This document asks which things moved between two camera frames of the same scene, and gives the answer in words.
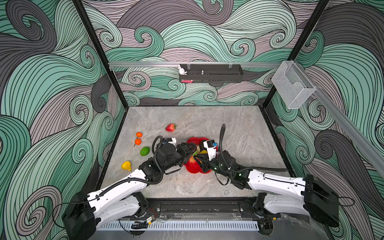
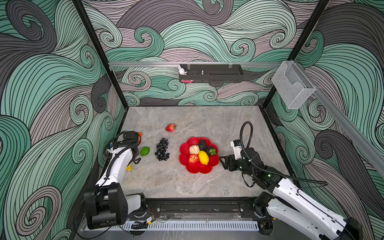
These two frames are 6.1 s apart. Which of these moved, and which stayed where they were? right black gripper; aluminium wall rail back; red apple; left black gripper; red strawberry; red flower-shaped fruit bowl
Moved: right black gripper; left black gripper
Stayed: red strawberry; aluminium wall rail back; red flower-shaped fruit bowl; red apple
